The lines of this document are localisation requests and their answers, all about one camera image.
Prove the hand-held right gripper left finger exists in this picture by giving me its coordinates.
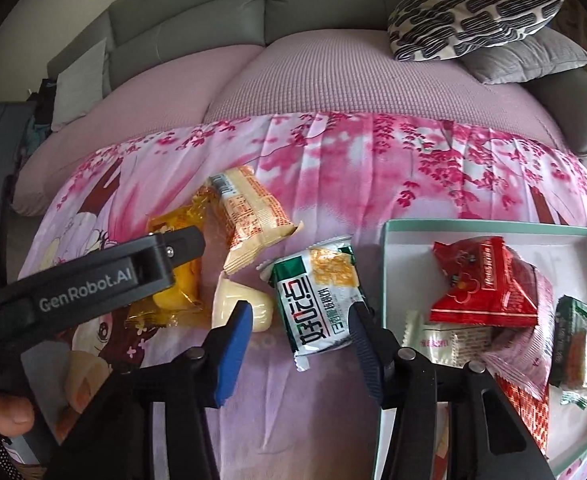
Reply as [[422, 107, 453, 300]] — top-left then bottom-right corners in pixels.
[[48, 300, 254, 480]]

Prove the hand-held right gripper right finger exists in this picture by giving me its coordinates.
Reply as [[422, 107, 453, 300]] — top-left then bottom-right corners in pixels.
[[348, 304, 557, 480]]

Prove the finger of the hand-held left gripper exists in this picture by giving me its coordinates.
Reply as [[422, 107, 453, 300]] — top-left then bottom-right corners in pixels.
[[146, 225, 207, 286]]

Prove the yellow cake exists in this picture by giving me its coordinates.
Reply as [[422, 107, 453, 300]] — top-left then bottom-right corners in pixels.
[[127, 184, 225, 329]]

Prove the green and white snack packet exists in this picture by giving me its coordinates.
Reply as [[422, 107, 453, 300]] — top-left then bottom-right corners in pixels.
[[256, 240, 375, 372]]

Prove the teal-rimmed white box tray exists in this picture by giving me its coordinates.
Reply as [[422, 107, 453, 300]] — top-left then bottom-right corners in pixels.
[[372, 218, 587, 480]]

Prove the shiny red snack packet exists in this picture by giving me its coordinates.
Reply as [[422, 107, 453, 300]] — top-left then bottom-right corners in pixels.
[[429, 237, 540, 329]]

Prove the translucent pink snack packet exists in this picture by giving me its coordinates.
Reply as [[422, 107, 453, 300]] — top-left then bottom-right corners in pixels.
[[482, 264, 557, 402]]

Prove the red gold-patterned snack packet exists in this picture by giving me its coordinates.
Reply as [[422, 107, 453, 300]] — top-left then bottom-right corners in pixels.
[[491, 372, 550, 457]]

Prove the round pastry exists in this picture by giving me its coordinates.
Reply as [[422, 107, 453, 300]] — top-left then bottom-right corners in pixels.
[[547, 294, 587, 411]]

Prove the person's left hand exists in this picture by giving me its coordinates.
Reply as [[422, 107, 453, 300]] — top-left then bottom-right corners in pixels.
[[0, 351, 115, 436]]

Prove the cream jelly cup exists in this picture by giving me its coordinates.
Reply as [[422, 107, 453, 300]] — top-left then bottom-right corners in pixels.
[[212, 270, 275, 334]]

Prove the cream and orange snack packet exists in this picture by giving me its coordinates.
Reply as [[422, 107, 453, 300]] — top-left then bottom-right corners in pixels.
[[207, 164, 305, 275]]

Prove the pale green snack packet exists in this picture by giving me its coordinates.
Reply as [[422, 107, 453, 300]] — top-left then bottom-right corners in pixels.
[[402, 309, 495, 380]]

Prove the pink printed blanket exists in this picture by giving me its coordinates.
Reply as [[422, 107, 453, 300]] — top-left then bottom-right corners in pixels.
[[17, 112, 587, 480]]

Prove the light grey cushion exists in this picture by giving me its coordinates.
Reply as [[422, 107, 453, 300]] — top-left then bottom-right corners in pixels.
[[50, 37, 110, 132]]

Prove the dark clothes pile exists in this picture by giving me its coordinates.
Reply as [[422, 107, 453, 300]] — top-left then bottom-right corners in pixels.
[[25, 77, 57, 147]]

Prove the grey sofa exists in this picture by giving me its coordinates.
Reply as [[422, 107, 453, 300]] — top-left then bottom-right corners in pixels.
[[0, 0, 587, 181]]

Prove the pink sofa cover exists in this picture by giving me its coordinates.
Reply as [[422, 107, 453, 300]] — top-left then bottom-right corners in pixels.
[[10, 29, 575, 217]]

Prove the grey pillow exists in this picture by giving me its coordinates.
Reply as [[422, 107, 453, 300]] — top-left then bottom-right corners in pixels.
[[455, 27, 587, 85]]

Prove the black and white patterned pillow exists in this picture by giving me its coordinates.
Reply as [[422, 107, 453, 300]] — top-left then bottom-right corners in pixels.
[[387, 0, 565, 62]]

